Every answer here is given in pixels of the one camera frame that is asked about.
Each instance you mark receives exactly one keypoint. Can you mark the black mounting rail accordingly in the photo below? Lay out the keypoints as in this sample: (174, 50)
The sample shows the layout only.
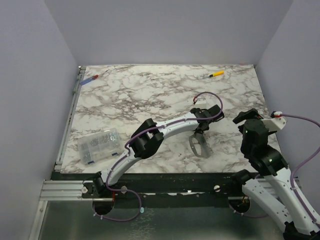
(163, 190)

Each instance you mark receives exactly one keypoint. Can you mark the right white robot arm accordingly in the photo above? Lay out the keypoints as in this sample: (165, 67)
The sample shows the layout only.
(289, 208)

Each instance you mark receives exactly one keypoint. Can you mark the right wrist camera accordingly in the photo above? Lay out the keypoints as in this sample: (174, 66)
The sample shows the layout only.
(276, 122)

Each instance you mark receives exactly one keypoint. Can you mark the aluminium side rail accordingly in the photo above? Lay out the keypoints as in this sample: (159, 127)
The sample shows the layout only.
(64, 142)

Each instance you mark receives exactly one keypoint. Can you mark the metal carabiner with key rings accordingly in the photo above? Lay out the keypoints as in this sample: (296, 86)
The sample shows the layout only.
(199, 146)

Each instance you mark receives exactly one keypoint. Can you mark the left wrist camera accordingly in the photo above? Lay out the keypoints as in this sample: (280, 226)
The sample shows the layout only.
(200, 103)

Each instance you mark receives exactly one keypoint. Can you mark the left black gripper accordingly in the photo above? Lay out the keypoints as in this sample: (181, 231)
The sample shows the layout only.
(197, 130)

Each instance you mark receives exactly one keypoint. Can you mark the yellow screwdriver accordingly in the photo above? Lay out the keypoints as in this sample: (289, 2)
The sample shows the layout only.
(215, 74)

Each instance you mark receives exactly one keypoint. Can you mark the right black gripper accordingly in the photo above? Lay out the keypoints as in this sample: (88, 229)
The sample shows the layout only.
(243, 115)

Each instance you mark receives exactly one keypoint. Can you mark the blue red screwdriver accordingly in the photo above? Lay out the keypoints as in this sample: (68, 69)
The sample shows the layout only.
(92, 78)

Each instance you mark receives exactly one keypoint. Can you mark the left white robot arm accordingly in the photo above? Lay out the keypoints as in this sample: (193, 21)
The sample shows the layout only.
(147, 139)

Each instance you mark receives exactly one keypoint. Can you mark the aluminium front extrusion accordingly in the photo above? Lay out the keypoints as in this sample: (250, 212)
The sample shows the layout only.
(61, 190)

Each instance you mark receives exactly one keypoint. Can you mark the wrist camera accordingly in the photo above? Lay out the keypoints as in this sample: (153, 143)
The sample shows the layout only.
(200, 103)
(276, 122)

